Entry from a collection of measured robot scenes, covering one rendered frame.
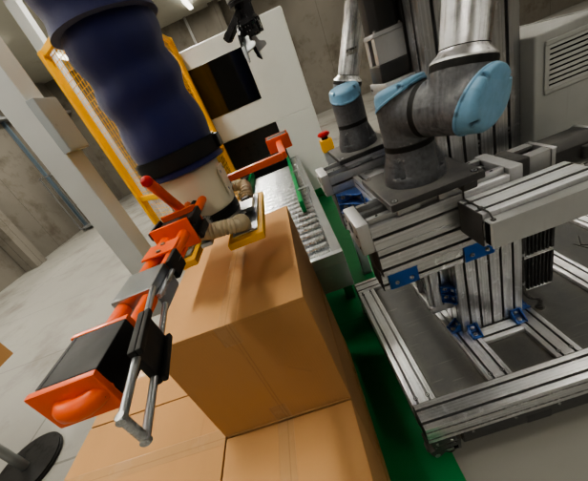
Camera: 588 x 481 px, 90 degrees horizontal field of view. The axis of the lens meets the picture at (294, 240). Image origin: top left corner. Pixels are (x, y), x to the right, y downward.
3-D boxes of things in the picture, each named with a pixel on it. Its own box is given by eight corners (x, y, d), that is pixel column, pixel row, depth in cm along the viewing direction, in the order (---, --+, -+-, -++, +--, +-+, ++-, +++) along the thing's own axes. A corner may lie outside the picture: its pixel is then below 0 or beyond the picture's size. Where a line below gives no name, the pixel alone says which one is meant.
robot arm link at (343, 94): (337, 129, 112) (326, 92, 106) (336, 123, 124) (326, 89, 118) (368, 117, 109) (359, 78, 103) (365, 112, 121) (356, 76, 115)
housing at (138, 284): (144, 297, 48) (127, 276, 46) (181, 282, 48) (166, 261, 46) (127, 327, 42) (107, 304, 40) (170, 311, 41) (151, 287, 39)
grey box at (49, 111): (83, 148, 188) (49, 100, 175) (91, 145, 188) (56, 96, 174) (64, 155, 170) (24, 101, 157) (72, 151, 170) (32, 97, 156)
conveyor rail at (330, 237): (299, 171, 356) (293, 156, 347) (304, 169, 355) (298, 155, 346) (343, 282, 151) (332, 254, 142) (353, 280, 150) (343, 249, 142)
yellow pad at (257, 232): (239, 205, 105) (232, 193, 103) (264, 195, 105) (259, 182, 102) (230, 252, 75) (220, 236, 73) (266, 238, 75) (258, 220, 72)
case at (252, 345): (240, 307, 142) (199, 240, 124) (318, 279, 138) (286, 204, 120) (225, 437, 89) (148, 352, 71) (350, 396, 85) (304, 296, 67)
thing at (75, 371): (100, 361, 37) (73, 334, 34) (154, 341, 36) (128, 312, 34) (60, 429, 29) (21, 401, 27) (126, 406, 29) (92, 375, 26)
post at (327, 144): (361, 269, 220) (318, 140, 175) (369, 266, 220) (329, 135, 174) (364, 275, 214) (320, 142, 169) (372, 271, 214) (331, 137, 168)
